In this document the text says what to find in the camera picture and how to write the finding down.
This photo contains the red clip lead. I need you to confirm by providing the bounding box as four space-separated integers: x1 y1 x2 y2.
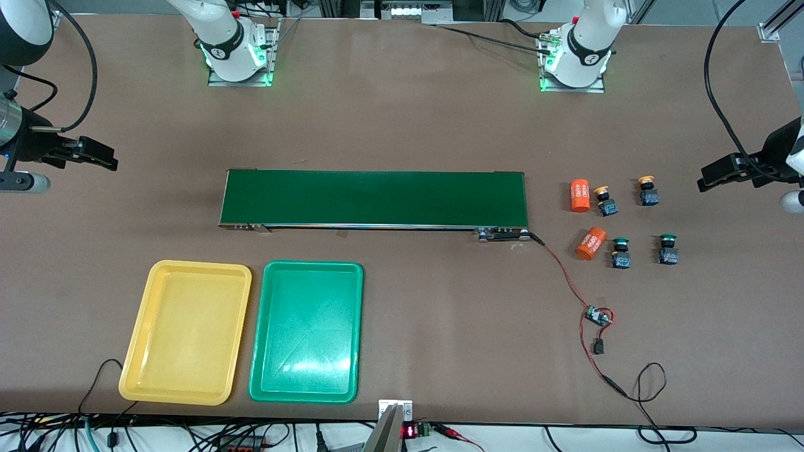
433 424 486 452

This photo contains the red black conveyor cable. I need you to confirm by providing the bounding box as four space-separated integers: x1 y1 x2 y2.
530 231 629 399

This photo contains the yellow plastic tray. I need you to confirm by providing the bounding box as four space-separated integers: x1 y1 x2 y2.
119 259 253 406

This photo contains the orange cylindrical battery cell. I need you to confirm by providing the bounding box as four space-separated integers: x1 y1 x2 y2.
575 227 607 261
570 179 592 213

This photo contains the grey metal mount bracket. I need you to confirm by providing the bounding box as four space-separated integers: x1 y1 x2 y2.
363 399 414 452

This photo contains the looped black power cable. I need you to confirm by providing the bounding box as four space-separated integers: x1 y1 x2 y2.
619 362 698 445

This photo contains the white light fixture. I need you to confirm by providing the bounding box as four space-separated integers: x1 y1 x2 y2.
377 2 454 23

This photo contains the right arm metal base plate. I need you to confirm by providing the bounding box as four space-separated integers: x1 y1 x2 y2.
207 19 280 87

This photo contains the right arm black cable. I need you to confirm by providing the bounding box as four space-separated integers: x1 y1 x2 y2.
0 0 99 134

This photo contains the green conveyor belt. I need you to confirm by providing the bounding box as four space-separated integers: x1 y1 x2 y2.
218 168 532 243

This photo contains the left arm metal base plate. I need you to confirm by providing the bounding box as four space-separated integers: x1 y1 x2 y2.
539 31 606 94

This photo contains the black cable across table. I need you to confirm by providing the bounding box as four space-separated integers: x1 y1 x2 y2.
499 19 557 41
433 24 553 54

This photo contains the green plastic tray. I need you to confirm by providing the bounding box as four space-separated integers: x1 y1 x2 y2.
249 260 364 404

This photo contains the black power strip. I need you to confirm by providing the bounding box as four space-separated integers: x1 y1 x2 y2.
217 436 268 452

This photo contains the thin black table cable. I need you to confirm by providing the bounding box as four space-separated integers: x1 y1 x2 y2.
79 358 139 415

